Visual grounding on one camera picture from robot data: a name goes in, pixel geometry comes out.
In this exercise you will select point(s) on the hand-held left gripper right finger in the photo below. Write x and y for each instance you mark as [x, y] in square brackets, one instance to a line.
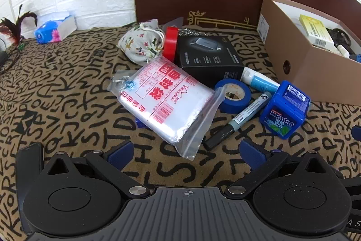
[253, 152]

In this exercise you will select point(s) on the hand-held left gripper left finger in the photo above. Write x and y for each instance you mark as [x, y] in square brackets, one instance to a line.
[121, 152]

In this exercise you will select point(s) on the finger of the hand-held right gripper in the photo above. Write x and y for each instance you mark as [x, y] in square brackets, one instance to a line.
[357, 133]

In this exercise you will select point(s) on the grey marker pen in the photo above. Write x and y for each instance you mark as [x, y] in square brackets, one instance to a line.
[242, 116]

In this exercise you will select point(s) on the blue mint box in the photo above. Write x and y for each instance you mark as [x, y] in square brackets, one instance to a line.
[282, 116]

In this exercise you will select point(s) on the blue tape roll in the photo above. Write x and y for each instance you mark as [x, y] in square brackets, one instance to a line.
[234, 107]

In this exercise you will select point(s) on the blue and white tube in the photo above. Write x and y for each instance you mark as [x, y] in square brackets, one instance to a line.
[262, 83]

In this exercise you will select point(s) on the pack of clear zip bags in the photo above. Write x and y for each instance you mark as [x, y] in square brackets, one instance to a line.
[169, 99]

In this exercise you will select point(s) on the brown cardboard box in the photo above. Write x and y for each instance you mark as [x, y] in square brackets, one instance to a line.
[310, 74]

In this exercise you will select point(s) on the clear adhesive hook pack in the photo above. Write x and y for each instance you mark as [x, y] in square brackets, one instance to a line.
[124, 83]

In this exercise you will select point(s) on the small white bottle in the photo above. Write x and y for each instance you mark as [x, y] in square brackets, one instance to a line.
[342, 49]

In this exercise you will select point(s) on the black product box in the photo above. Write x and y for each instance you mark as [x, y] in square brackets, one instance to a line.
[208, 60]

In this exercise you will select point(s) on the yellow medicine box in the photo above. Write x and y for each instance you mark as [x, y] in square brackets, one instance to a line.
[313, 29]

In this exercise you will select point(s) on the red tape roll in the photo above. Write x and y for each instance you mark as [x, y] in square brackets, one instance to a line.
[170, 43]

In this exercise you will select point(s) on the blue tissue pack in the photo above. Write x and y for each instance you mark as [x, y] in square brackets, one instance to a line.
[50, 30]

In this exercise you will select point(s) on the clear plastic packet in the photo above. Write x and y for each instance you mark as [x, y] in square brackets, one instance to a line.
[177, 23]

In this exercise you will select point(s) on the dark red feather duster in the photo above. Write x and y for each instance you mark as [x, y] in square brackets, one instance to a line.
[14, 27]

